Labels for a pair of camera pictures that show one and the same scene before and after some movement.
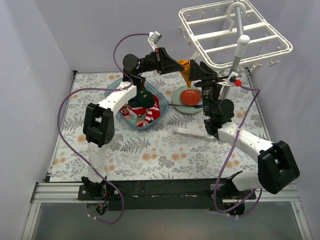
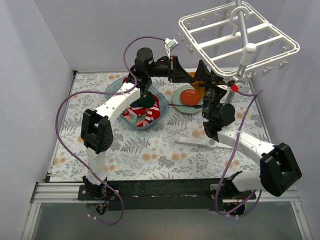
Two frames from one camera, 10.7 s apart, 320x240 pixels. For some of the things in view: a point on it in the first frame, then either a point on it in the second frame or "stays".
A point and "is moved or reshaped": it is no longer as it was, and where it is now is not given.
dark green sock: (145, 98) stays
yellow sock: (185, 72) is moved or reshaped
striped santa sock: (153, 112) stays
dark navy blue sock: (134, 102) stays
